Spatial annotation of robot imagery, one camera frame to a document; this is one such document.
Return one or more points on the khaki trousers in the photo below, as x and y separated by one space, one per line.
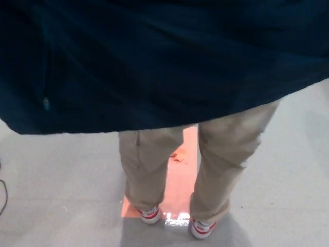
144 167

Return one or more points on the red white left sneaker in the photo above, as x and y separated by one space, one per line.
151 213

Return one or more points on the navy blue coat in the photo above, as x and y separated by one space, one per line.
154 64

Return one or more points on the orange floor marker sheet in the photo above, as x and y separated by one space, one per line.
180 185

